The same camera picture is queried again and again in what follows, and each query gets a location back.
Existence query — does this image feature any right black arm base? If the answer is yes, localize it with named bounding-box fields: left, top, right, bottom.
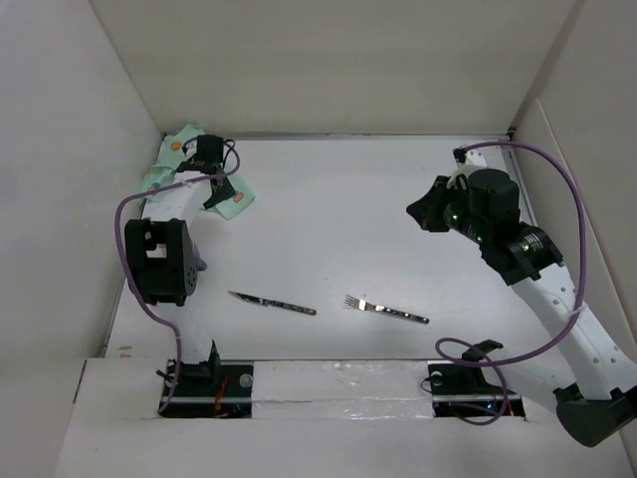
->
left=420, top=360, right=526, bottom=425

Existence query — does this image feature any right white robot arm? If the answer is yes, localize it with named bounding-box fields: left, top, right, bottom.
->
left=406, top=168, right=636, bottom=447

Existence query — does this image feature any purple ceramic mug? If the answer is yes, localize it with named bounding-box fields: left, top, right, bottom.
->
left=192, top=242, right=208, bottom=272

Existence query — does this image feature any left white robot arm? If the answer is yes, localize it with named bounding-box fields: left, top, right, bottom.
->
left=114, top=134, right=240, bottom=395

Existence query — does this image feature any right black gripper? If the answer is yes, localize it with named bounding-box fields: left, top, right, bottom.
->
left=406, top=175, right=491, bottom=245

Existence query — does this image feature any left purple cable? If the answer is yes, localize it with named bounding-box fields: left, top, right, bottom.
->
left=113, top=143, right=243, bottom=414

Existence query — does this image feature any green cartoon print cloth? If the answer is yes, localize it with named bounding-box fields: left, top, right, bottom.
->
left=139, top=123, right=256, bottom=220

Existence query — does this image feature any steel table knife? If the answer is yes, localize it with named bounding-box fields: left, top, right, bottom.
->
left=229, top=291, right=317, bottom=316

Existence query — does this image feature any steel table fork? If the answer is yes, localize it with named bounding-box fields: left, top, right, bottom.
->
left=343, top=295, right=430, bottom=325

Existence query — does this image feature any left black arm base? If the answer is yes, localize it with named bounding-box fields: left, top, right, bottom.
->
left=159, top=361, right=254, bottom=419

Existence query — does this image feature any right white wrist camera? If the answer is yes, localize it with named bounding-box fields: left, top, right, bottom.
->
left=447, top=146, right=488, bottom=188

